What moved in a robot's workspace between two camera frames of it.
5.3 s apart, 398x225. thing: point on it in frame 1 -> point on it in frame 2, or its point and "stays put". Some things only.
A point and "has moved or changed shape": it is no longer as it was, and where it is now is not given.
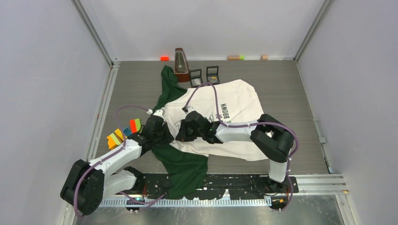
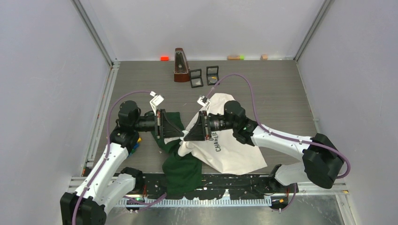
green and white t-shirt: [182, 164] has moved or changed shape
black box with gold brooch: [212, 74] stays put
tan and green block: [233, 57] stays put
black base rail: [242, 186] stays put
